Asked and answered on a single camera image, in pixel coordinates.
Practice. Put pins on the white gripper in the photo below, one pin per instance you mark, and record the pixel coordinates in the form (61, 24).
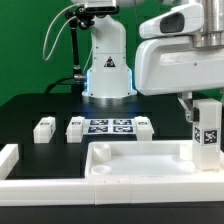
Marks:
(173, 65)

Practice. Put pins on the white desk top tray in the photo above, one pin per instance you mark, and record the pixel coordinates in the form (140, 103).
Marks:
(147, 159)

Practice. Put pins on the white front fence bar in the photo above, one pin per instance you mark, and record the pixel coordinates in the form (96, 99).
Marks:
(199, 188)

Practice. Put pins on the white fence bar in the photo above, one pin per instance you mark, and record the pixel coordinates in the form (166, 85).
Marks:
(9, 156)
(199, 188)

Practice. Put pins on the white left fence bar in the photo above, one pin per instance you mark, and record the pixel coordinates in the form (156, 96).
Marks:
(9, 156)

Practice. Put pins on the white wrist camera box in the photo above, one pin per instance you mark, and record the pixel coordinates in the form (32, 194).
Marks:
(183, 19)

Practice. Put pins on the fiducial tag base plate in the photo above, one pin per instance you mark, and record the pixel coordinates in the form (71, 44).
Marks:
(109, 126)

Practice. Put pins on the black camera on pole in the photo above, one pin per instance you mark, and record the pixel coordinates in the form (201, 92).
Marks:
(98, 7)

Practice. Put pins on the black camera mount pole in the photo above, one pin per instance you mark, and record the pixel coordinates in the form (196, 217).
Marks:
(77, 87)

